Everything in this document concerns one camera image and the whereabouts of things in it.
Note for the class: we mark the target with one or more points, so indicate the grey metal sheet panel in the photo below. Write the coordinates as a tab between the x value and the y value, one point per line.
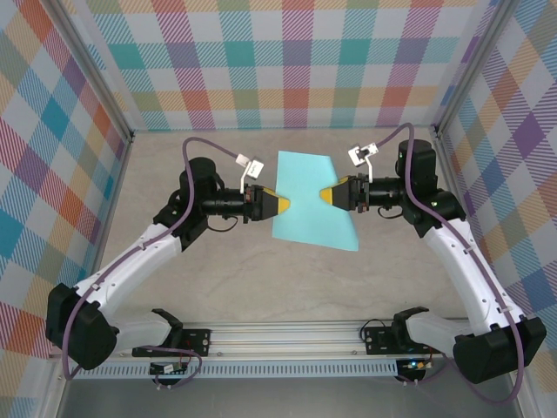
283	398

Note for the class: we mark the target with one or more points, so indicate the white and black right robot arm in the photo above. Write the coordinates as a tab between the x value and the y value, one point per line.
470	270

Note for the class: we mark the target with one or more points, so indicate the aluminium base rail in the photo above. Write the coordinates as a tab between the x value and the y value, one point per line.
283	337

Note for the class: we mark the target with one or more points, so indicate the small circuit board green light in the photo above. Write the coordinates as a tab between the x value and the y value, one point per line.
415	365

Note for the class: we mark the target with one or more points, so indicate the small black circuit board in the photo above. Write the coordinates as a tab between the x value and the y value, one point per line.
167	369

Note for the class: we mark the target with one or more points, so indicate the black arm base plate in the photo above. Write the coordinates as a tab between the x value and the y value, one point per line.
378	341
198	341

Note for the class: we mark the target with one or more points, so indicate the aluminium frame post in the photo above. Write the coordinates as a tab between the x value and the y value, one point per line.
98	74
472	65

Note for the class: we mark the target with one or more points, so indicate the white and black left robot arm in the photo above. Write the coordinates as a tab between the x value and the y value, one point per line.
130	261

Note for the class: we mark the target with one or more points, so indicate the light blue paper sheet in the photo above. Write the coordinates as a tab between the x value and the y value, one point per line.
311	217

